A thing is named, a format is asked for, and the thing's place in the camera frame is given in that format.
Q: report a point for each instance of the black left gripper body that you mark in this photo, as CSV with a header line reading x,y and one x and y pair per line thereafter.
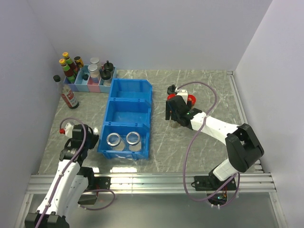
x,y
91,140

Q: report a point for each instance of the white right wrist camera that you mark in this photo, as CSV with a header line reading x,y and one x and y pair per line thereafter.
x,y
183,93

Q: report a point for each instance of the black knob jar tray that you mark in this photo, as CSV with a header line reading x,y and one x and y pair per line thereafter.
x,y
106,77
108,66

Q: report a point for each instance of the small silver-lid glass jar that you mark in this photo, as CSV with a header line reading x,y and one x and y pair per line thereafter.
x,y
115,142

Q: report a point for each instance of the green-neck sauce bottle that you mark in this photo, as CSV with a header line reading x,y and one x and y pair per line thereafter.
x,y
70,62
69,73

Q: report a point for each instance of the small black item in tray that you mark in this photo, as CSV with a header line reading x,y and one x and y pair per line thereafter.
x,y
85,77

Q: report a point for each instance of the green-neck sauce bottle front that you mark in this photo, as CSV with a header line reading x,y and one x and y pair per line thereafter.
x,y
69,73

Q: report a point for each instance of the large silver-lid glass jar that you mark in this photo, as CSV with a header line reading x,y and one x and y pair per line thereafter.
x,y
134,142

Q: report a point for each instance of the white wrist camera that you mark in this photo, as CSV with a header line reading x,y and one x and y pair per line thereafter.
x,y
67,130
183,93

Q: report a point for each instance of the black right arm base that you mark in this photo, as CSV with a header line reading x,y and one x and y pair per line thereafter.
x,y
219,193

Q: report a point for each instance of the black knob jar front tray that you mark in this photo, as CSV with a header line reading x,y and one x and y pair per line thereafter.
x,y
106,77

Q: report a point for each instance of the red-lid sauce jar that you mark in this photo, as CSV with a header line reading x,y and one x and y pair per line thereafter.
x,y
191,100
170,96

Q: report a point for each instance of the blue three-compartment plastic bin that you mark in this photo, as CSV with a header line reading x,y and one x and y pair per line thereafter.
x,y
129,108

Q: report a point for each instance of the black knob jar back tray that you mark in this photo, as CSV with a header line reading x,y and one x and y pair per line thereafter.
x,y
108,66

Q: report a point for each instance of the silver-lid jar front tray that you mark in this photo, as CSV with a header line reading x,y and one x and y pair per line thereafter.
x,y
94,73

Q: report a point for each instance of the silver-lid jar tray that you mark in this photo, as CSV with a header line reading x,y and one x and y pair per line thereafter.
x,y
94,73
96,61

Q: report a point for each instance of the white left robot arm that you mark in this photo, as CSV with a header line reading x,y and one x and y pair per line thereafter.
x,y
70,181

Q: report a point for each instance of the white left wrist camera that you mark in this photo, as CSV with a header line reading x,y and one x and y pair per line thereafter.
x,y
67,130

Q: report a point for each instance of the black knob-lid glass jar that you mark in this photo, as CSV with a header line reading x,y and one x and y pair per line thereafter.
x,y
174,124

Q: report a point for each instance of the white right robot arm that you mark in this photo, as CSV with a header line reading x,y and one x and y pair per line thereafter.
x,y
242,144

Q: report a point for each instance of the green-neck sauce bottle back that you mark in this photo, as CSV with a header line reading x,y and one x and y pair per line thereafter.
x,y
70,62

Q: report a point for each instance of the clear bottle red label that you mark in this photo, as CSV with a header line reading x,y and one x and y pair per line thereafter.
x,y
66,93

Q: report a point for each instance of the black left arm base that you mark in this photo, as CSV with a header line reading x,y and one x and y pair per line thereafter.
x,y
89,197

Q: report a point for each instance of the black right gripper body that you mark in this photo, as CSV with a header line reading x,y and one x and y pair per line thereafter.
x,y
174,117

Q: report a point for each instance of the pastel compartment organizer tray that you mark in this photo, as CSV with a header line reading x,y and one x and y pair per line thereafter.
x,y
81,85

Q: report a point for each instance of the silver-lid jar back tray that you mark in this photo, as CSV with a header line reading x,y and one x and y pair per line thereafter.
x,y
96,61

